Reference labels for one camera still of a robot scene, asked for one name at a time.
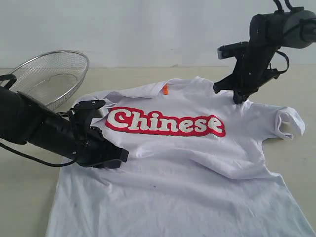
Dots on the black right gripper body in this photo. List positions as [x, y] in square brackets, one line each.
[255, 68]

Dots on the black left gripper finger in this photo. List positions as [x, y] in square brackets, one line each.
[111, 164]
[114, 153]

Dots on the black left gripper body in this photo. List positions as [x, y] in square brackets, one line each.
[56, 135]

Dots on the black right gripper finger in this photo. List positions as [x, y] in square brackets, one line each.
[227, 83]
[240, 96]

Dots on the white t-shirt red lettering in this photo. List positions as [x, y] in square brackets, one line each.
[196, 168]

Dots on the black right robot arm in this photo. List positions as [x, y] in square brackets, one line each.
[267, 34]

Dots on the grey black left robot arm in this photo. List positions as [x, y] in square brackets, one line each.
[25, 120]

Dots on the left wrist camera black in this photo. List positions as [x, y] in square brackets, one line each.
[84, 111]

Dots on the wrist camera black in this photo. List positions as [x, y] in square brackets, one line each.
[84, 111]
[232, 50]

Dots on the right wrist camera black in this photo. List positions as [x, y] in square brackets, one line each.
[232, 50]

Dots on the metal wire mesh basket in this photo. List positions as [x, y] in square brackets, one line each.
[51, 78]

